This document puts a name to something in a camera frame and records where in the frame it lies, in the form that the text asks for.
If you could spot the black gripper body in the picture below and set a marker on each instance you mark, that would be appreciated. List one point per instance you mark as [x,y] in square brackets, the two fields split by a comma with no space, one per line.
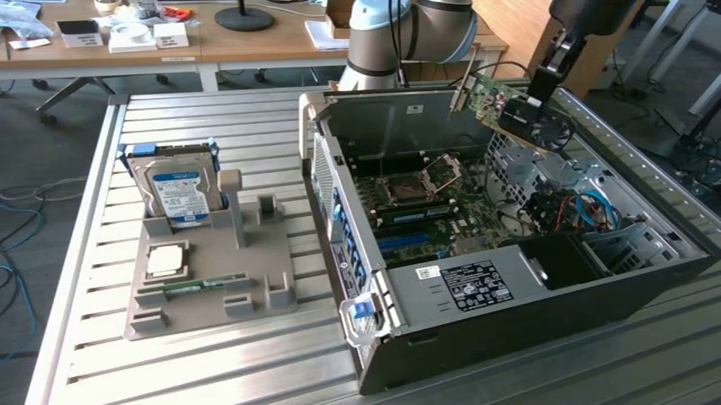
[597,17]

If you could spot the green graphics card black fan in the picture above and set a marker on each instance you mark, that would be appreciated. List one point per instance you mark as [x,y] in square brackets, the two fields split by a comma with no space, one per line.
[490,97]

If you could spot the perforated metal disk bay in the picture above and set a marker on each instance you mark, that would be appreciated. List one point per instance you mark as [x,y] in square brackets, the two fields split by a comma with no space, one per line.
[518,169]

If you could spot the metal socket cover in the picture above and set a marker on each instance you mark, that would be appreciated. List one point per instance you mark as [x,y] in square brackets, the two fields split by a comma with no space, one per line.
[454,171]

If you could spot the green motherboard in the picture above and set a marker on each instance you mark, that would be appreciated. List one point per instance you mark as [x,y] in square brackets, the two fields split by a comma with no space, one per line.
[478,219]

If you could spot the CPU socket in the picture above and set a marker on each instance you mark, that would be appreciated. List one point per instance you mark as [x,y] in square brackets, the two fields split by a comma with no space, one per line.
[406,190]

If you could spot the installed RAM stick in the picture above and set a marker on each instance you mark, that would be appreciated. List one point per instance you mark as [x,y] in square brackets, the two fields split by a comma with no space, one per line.
[414,217]

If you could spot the brown cardboard box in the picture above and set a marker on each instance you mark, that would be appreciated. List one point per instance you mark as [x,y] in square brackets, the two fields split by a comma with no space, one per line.
[338,12]

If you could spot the slanted metal disk bay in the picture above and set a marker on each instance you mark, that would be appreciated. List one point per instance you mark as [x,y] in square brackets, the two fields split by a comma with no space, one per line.
[636,244]

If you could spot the white paper stack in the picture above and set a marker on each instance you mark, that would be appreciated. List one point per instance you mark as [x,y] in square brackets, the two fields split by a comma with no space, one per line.
[321,40]

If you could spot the blue expansion slot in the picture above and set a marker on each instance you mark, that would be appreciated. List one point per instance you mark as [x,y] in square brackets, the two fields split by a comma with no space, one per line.
[402,241]

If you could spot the wooden desk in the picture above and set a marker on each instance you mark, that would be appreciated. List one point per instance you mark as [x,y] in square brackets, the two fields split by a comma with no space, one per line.
[56,57]
[265,46]

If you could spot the grey power supply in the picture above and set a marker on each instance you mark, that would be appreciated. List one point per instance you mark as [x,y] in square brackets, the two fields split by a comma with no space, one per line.
[417,295]

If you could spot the black round lamp base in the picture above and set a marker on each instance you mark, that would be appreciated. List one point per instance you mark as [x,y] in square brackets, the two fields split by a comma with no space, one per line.
[245,21]

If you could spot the black open PC case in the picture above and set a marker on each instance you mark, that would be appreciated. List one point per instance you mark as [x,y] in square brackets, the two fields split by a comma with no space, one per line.
[506,337]

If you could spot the blue release latch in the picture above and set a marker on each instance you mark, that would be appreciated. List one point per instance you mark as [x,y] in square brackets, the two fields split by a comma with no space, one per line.
[362,310]

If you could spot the plain white box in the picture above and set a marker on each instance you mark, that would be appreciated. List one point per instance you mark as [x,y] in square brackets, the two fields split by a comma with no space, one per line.
[169,38]

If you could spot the hard disk blue carrier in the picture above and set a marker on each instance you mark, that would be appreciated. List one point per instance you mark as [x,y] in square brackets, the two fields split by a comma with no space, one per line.
[175,194]

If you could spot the grey parts rack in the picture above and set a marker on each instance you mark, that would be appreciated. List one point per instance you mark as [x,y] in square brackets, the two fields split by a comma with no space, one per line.
[214,261]

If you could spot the white box with tape roll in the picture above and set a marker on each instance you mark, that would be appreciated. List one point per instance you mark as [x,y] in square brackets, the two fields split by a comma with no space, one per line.
[133,36]

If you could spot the silver CPU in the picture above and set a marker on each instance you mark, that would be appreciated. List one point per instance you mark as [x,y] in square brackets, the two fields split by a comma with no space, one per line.
[165,261]

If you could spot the green RAM stick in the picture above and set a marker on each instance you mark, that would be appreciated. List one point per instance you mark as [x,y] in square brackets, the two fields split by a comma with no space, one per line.
[181,289]

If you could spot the beige tape roll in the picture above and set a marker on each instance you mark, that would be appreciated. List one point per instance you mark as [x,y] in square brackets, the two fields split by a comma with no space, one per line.
[102,5]

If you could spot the black and white box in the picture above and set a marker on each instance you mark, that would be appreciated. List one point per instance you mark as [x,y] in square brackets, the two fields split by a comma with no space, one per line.
[79,40]

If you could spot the small white label card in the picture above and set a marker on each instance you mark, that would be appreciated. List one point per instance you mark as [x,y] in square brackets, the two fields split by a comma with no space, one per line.
[28,44]

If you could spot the clear plastic bag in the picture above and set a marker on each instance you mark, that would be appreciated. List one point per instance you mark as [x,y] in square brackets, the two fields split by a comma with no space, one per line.
[23,23]

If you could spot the white table frame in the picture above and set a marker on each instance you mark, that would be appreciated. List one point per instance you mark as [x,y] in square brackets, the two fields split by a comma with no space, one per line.
[679,46]

